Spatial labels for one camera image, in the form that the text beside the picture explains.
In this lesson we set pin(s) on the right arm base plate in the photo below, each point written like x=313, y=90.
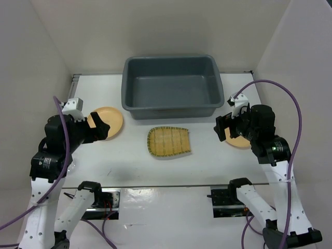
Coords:
x=224, y=205

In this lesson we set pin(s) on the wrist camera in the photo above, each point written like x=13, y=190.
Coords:
x=238, y=103
x=73, y=105

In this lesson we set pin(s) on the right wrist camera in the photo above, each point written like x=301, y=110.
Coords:
x=238, y=103

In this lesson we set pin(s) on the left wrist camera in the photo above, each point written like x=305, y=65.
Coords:
x=73, y=105

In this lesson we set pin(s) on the yellow round plate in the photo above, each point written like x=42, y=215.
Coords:
x=112, y=117
x=238, y=142

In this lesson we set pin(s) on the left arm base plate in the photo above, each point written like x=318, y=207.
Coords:
x=106, y=207

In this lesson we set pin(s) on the grey plastic bin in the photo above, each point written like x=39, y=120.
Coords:
x=166, y=87

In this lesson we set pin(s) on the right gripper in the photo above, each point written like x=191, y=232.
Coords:
x=230, y=119

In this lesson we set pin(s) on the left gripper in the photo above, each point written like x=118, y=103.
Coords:
x=102, y=128

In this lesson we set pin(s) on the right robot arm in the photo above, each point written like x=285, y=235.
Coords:
x=285, y=225

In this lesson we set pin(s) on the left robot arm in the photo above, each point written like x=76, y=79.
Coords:
x=48, y=171

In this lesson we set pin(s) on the clear plastic cup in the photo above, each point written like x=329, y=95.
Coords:
x=71, y=167

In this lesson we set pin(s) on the woven bamboo tray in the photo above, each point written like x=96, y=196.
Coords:
x=168, y=141

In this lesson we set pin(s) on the aluminium table rail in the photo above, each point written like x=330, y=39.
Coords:
x=73, y=86

